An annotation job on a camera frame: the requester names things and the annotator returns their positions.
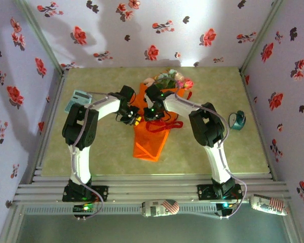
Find red ribbon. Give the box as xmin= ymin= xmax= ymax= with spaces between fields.
xmin=145 ymin=91 xmax=193 ymax=134

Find flag print fabric pouch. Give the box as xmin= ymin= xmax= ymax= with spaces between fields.
xmin=249 ymin=193 xmax=291 ymax=217
xmin=141 ymin=199 xmax=180 ymax=218

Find teal calculator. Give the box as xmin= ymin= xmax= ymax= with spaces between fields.
xmin=64 ymin=89 xmax=93 ymax=114

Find aluminium frame leg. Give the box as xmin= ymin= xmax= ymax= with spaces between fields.
xmin=0 ymin=205 xmax=25 ymax=243
xmin=282 ymin=215 xmax=303 ymax=243

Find grey right arm cable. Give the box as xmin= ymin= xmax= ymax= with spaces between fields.
xmin=153 ymin=77 xmax=248 ymax=220

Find thin black left gripper cable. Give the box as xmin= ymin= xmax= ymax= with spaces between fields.
xmin=116 ymin=112 xmax=129 ymax=124

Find fake flower white green blooms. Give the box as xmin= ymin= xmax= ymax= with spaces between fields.
xmin=154 ymin=68 xmax=177 ymax=82

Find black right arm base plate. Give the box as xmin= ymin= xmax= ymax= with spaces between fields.
xmin=197 ymin=184 xmax=243 ymax=201

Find fake flower large pink bloom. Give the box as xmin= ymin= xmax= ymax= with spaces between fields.
xmin=182 ymin=78 xmax=195 ymax=91

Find long aluminium frame rail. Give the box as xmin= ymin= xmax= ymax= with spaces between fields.
xmin=12 ymin=174 xmax=292 ymax=206

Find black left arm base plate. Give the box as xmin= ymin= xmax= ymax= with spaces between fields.
xmin=62 ymin=185 xmax=109 ymax=203

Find grey slotted cable duct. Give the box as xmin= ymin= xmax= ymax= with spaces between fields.
xmin=25 ymin=204 xmax=218 ymax=216

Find aluminium side rail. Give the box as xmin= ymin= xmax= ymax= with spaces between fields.
xmin=239 ymin=70 xmax=278 ymax=181
xmin=30 ymin=72 xmax=68 ymax=183

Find aluminium corner post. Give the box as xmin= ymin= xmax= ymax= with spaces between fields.
xmin=15 ymin=0 xmax=66 ymax=76
xmin=239 ymin=0 xmax=284 ymax=74

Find orange wrapping paper sheet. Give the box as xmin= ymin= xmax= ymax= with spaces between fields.
xmin=132 ymin=83 xmax=191 ymax=162

